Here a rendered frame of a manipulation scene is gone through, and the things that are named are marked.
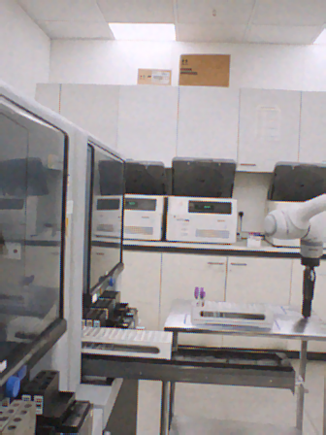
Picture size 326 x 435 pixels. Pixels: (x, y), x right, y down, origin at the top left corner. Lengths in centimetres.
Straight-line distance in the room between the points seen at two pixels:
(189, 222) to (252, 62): 166
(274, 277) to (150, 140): 151
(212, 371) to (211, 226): 238
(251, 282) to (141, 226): 97
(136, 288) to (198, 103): 162
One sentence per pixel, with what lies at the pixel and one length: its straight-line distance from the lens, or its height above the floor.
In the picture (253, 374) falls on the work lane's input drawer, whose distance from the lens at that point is 135.
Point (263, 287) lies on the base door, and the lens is 372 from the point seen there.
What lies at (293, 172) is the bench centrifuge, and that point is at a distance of 393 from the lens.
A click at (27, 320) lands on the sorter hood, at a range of 84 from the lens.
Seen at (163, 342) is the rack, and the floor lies 86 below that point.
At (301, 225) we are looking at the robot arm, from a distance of 167.
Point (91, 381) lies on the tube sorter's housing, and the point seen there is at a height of 74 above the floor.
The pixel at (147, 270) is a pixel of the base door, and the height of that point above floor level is 67.
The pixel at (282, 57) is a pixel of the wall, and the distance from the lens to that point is 449.
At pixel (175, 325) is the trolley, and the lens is 166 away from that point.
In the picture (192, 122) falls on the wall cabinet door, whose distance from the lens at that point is 394.
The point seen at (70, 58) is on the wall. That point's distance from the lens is 457.
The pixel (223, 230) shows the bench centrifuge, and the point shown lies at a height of 101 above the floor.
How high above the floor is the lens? 128
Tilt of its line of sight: 3 degrees down
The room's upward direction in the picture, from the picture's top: 2 degrees clockwise
